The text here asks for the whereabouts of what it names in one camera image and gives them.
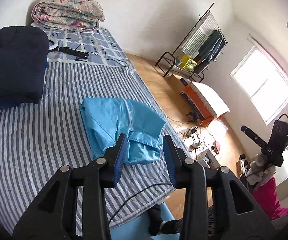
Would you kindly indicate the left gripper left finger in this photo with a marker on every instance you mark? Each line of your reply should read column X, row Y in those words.
column 115, row 157

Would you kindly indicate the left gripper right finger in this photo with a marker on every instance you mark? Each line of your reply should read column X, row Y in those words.
column 178, row 169

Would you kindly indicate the blue striped work coat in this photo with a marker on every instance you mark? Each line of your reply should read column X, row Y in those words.
column 105, row 119

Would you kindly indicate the pink sleeve forearm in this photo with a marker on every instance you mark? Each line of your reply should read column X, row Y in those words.
column 266, row 197

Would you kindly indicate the black clothes rack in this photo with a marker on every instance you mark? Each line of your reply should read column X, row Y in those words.
column 170, row 61

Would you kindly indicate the right hand grey glove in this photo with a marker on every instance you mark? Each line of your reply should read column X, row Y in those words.
column 261, row 171

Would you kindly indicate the white power strip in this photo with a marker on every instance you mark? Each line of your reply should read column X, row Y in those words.
column 190, row 131

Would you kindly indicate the window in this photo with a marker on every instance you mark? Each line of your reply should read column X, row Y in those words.
column 259, row 77

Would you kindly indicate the orange white floor cushion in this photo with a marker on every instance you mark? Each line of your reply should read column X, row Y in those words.
column 206, row 101

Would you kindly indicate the striped blue white quilt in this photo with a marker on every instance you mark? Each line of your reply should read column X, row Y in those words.
column 36, row 140

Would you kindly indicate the yellow box on rack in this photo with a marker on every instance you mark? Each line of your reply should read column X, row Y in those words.
column 187, row 63

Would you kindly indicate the dark green hanging garment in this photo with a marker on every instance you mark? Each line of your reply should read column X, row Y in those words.
column 211, row 46

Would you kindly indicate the checked blue bed sheet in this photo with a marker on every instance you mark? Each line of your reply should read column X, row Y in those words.
column 100, row 44

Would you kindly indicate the striped cloth on rack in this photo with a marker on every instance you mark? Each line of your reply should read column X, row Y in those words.
column 199, row 35

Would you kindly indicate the dark navy folded garment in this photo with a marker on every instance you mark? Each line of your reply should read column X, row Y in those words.
column 23, row 60

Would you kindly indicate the floral folded quilt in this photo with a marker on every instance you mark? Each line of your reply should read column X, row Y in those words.
column 74, row 15

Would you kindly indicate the black ring light stand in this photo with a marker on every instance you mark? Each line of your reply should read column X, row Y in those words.
column 55, row 49

